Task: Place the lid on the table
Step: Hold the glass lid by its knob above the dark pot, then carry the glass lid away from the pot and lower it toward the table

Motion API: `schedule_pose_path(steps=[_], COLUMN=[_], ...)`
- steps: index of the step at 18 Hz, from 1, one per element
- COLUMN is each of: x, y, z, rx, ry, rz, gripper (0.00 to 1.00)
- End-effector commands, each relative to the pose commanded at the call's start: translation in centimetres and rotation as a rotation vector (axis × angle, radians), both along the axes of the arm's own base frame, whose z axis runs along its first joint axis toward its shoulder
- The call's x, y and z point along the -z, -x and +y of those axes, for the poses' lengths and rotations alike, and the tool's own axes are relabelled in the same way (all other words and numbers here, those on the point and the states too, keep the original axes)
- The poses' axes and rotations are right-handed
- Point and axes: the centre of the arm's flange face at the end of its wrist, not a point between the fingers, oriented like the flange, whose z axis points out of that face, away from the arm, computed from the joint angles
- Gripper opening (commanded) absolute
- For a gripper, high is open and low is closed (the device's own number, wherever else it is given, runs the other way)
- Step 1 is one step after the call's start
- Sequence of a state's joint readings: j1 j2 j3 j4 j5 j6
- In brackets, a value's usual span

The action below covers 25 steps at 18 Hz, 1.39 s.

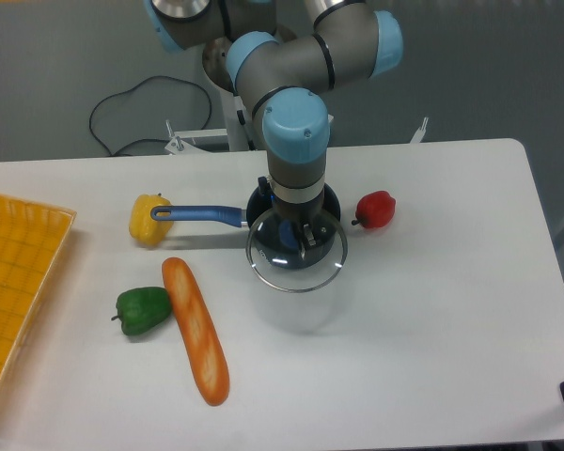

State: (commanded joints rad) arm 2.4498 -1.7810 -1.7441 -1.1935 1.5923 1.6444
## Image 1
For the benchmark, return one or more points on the yellow bell pepper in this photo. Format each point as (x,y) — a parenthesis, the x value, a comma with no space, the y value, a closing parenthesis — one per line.
(142,227)

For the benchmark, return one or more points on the red bell pepper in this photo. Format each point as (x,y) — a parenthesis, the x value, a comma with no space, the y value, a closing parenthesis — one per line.
(374,210)

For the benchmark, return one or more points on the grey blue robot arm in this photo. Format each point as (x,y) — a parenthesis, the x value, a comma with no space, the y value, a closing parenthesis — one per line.
(295,131)

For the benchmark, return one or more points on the yellow woven basket tray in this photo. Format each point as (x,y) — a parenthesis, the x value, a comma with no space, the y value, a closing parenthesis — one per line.
(32,235)

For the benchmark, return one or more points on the round glass pot lid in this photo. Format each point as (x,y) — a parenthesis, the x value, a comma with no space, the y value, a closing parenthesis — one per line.
(276,259)

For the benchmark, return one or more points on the green bell pepper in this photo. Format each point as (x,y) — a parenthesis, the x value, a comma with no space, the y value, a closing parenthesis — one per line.
(141,309)

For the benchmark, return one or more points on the orange baguette bread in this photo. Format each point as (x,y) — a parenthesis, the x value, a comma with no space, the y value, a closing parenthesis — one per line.
(206,356)

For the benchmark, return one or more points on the blue saucepan with handle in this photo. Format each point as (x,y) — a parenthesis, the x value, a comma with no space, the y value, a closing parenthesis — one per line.
(259,202)

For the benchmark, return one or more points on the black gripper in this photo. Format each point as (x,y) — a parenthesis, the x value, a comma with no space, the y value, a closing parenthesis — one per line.
(299,219)

